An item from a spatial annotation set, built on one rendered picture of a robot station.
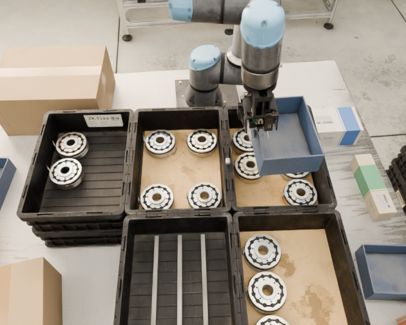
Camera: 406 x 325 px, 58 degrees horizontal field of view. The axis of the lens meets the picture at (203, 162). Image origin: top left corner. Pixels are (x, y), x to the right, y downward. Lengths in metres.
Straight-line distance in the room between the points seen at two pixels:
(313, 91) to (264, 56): 1.03
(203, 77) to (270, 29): 0.75
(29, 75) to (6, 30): 2.03
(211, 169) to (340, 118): 0.57
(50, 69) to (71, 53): 0.11
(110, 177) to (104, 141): 0.15
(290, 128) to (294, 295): 0.45
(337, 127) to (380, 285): 0.57
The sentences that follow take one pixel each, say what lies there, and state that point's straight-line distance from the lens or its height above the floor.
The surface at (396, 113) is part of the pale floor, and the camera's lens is 2.81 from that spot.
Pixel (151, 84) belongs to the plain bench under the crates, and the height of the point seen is 0.70.
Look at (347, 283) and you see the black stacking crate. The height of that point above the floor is 0.89.
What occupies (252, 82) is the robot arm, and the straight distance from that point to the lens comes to 0.74.
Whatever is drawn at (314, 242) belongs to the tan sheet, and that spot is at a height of 0.83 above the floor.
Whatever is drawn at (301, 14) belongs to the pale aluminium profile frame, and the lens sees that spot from 3.21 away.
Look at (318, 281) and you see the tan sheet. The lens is 1.10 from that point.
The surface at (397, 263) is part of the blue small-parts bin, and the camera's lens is 1.35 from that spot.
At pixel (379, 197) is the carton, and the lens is 1.37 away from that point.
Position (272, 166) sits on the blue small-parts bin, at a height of 1.11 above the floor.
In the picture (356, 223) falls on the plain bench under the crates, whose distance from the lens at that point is 1.36.
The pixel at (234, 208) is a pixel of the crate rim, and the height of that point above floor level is 0.93.
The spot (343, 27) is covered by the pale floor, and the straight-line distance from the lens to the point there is 3.42.
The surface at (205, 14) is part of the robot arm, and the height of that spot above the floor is 1.42.
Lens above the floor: 1.84
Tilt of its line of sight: 55 degrees down
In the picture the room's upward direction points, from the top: straight up
